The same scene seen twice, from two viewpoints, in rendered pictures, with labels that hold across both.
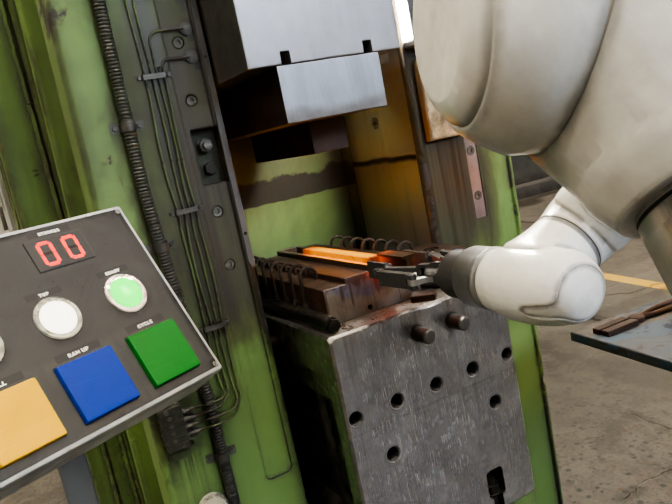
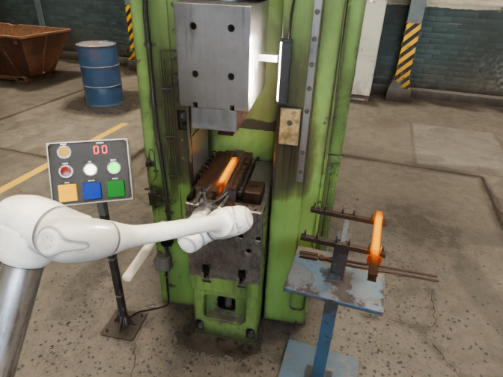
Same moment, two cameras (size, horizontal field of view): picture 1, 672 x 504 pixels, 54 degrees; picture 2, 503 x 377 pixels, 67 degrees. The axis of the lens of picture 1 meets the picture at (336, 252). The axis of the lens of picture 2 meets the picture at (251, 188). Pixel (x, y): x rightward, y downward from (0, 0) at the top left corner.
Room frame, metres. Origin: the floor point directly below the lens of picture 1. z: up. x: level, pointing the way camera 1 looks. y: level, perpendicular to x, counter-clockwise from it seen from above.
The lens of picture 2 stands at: (0.02, -1.12, 1.87)
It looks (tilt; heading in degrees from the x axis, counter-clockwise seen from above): 30 degrees down; 37
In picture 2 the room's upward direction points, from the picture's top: 2 degrees clockwise
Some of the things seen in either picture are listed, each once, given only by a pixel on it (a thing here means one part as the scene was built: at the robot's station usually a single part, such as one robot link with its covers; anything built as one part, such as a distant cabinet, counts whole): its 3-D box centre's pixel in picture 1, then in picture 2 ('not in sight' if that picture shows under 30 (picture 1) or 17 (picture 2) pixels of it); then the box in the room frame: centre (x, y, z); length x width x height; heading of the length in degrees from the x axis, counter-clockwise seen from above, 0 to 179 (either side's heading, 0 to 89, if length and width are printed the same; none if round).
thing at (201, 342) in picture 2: not in sight; (215, 335); (1.13, -0.07, 0.01); 0.58 x 0.39 x 0.01; 117
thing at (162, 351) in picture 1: (162, 353); (116, 188); (0.85, 0.25, 1.01); 0.07 x 0.05 x 0.07; 142
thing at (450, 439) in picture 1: (365, 385); (236, 215); (1.39, 0.00, 0.69); 0.56 x 0.38 x 0.45; 27
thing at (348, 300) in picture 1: (321, 276); (226, 172); (1.36, 0.04, 0.96); 0.42 x 0.20 x 0.09; 27
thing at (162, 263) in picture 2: not in sight; (163, 262); (1.11, 0.32, 0.36); 0.09 x 0.07 x 0.12; 117
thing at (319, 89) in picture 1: (285, 103); (225, 105); (1.36, 0.04, 1.32); 0.42 x 0.20 x 0.10; 27
